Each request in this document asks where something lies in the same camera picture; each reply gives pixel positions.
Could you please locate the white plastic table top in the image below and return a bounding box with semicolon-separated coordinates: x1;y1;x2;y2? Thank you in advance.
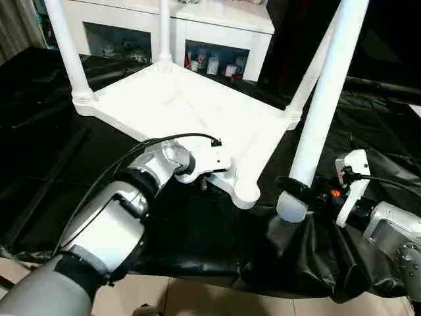
71;62;303;211

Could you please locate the white plastic table leg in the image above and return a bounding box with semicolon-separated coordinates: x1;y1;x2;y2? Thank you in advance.
157;0;174;72
275;0;372;224
284;9;340;122
43;0;97;107

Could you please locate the tall black cabinet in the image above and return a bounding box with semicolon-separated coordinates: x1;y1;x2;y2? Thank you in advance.
257;0;330;88

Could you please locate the white cabinet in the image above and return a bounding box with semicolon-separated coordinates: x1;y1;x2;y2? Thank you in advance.
43;0;276;82

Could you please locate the black mat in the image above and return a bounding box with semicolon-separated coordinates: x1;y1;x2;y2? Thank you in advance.
0;45;421;305

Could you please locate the grey curtain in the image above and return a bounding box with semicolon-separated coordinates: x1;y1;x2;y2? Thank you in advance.
0;0;46;66

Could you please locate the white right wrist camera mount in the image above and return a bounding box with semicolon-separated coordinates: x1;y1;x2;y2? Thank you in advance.
334;148;372;228

